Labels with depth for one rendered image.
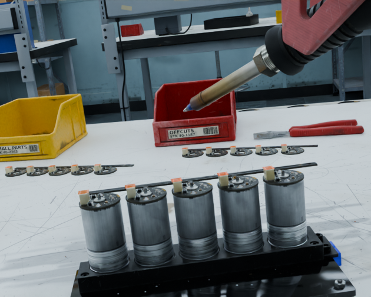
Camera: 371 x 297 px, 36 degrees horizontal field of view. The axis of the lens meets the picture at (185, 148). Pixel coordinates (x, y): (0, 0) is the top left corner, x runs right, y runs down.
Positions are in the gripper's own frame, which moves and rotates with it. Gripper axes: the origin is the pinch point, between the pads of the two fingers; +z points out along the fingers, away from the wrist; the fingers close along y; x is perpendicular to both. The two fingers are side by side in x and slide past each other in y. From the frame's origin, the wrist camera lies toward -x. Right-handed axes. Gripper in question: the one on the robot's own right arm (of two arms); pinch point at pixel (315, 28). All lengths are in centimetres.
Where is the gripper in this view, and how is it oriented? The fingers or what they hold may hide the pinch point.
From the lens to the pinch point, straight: 26.5
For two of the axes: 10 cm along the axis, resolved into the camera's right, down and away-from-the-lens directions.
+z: -2.7, 7.9, 5.4
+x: 7.1, 5.4, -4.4
